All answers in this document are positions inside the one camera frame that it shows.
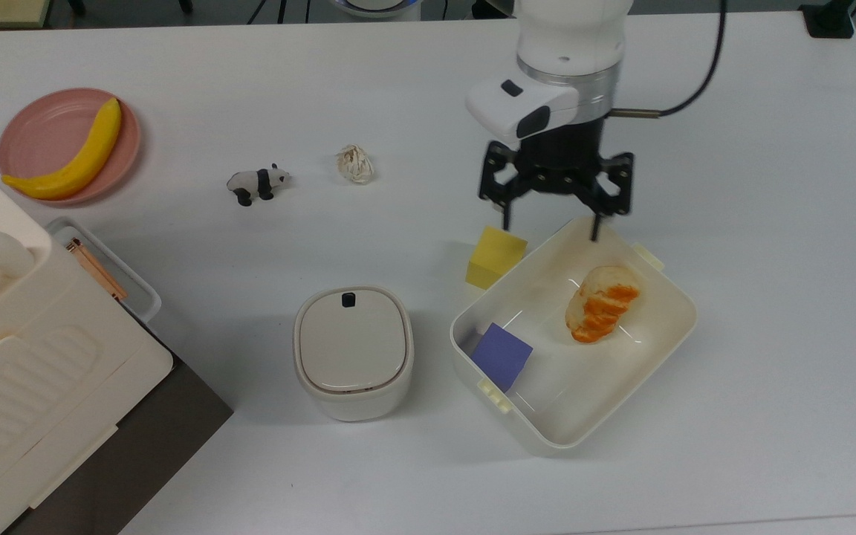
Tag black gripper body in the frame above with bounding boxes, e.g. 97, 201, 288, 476
516, 117, 609, 197

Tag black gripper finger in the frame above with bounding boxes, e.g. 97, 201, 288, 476
584, 151, 635, 244
478, 140, 522, 232

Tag orange glazed bread loaf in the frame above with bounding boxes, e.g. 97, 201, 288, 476
565, 265, 643, 345

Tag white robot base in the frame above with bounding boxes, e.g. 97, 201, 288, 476
330, 0, 423, 21

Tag white plastic basket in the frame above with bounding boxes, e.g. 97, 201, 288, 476
449, 215, 698, 457

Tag yellow foam block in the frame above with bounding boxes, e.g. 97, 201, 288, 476
465, 226, 529, 291

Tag crumpled paper ball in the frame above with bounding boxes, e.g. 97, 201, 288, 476
336, 144, 375, 185

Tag purple foam block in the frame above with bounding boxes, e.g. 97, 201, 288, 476
470, 322, 534, 392

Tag white lidded trash bin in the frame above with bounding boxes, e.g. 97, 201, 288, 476
293, 285, 415, 423

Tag panda toy figure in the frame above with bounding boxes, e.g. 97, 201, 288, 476
227, 163, 291, 207

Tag black table clamp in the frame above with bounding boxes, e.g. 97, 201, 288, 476
799, 0, 856, 39

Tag clear plastic tray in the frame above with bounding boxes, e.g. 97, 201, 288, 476
45, 217, 162, 325

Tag orange chopsticks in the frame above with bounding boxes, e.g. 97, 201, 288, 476
65, 238, 129, 302

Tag yellow banana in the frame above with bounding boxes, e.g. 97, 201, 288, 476
1, 97, 123, 201

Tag dark grey board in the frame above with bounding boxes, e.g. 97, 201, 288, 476
3, 355, 234, 535

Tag pink plate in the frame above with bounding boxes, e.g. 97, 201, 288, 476
0, 88, 142, 206

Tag large white plastic appliance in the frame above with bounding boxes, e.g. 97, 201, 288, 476
0, 145, 175, 535

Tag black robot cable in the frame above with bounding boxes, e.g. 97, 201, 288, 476
609, 0, 728, 120

